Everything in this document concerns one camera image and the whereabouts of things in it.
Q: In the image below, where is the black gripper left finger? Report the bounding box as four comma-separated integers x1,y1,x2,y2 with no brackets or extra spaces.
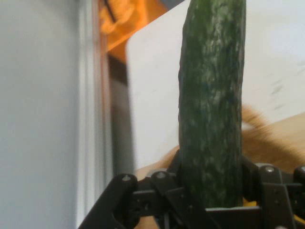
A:
77,148,215,229

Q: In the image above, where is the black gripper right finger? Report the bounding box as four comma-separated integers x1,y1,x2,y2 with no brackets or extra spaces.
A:
240,154,305,229

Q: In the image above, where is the long dark green cucumber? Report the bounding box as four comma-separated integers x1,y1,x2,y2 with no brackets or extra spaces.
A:
177,0,247,209

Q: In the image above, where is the big orange toy block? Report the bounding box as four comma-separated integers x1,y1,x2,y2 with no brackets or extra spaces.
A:
99,0,173,52

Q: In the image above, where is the woven wicker basket with handles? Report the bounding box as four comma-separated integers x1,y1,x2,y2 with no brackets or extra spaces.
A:
135,104,305,182

